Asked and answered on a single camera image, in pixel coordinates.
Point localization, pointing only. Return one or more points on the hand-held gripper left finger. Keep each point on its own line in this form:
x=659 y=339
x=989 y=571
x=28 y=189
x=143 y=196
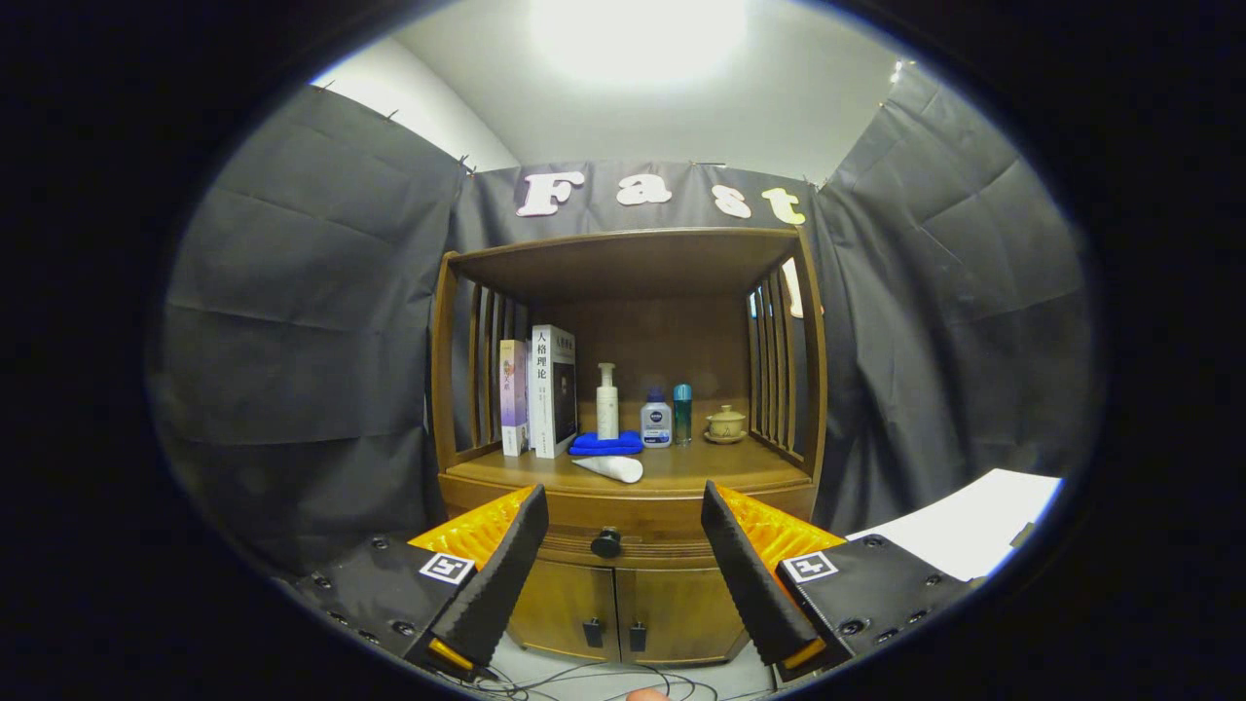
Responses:
x=506 y=579

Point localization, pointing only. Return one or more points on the slim teal bottle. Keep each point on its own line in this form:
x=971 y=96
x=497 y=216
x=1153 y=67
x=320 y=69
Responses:
x=682 y=417

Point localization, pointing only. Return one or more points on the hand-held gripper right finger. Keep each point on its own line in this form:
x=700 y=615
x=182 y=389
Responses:
x=750 y=582

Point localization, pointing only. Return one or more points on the thick white book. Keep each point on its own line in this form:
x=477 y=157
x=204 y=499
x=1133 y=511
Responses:
x=553 y=389

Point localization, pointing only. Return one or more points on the thin pink book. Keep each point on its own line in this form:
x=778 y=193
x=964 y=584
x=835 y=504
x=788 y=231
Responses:
x=513 y=399

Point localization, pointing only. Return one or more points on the brown wooden cabinet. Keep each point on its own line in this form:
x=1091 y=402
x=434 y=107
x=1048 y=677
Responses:
x=662 y=341

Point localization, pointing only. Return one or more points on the white pump bottle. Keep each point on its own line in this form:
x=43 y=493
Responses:
x=607 y=404

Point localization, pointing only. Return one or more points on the tan lidded teacup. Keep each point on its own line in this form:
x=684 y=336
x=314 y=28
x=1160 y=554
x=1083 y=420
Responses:
x=726 y=424

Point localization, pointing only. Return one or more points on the black backdrop cloth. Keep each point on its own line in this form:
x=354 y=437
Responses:
x=292 y=341

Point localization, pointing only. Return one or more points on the wooden cabinet door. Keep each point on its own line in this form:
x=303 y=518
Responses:
x=560 y=604
x=681 y=613

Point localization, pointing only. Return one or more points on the white bottle with blue cap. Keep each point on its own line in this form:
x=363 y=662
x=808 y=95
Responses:
x=656 y=426

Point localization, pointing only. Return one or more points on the black drawer knob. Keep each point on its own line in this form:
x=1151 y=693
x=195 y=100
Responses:
x=605 y=542

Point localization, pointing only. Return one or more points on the brown wooden countertop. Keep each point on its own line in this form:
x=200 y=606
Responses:
x=720 y=472

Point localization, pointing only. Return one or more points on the white table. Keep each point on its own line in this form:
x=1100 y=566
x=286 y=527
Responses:
x=964 y=526

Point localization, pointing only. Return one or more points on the white squeeze tube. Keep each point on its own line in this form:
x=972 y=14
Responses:
x=613 y=468

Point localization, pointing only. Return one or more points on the folded blue cloth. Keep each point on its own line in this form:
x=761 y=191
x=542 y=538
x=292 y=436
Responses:
x=605 y=444

